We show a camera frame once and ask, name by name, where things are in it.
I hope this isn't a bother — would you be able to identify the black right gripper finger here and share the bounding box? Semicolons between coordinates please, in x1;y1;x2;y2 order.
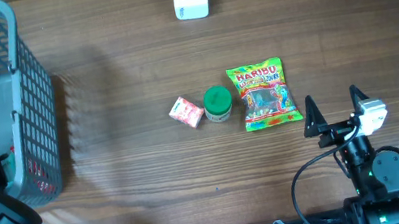
304;95;328;138
349;84;369;113

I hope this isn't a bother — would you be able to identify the teal wet wipes pack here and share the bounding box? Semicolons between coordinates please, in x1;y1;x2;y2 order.
2;152;16;184

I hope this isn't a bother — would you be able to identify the Haribo gummy worms bag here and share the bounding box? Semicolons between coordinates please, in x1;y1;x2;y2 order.
226;57;303;132

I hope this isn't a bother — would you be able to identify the green lid jar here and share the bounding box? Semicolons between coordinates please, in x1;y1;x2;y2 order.
203;85;233;123

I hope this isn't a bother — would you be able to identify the red white small box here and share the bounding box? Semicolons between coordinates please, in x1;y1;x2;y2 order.
169;97;204;128

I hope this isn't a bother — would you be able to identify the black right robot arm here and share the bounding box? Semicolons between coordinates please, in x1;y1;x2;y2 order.
304;85;399;224

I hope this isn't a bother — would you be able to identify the black camera cable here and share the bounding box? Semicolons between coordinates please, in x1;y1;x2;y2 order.
281;123;379;224

